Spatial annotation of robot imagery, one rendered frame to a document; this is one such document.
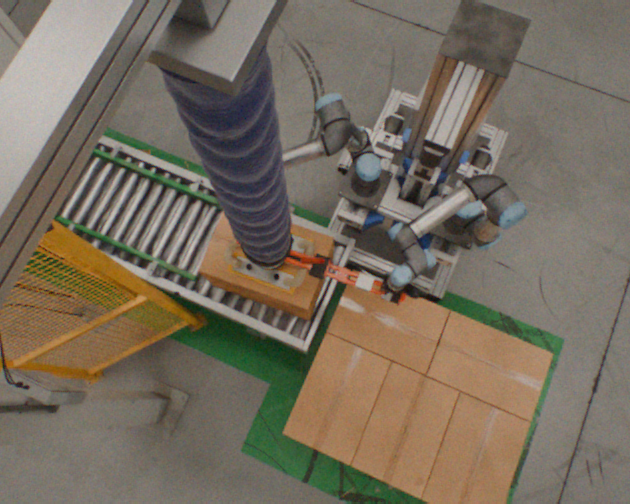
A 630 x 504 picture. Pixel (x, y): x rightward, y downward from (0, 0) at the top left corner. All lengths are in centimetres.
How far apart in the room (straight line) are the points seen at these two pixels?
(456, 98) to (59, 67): 140
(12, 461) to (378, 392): 237
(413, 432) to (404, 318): 61
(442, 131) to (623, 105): 299
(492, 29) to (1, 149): 169
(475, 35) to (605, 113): 268
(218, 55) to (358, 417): 245
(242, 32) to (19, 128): 40
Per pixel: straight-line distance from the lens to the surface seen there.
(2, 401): 197
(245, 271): 261
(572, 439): 398
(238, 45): 97
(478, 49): 206
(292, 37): 455
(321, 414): 311
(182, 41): 99
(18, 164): 76
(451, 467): 320
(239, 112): 121
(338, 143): 226
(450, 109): 191
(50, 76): 80
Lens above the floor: 365
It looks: 75 degrees down
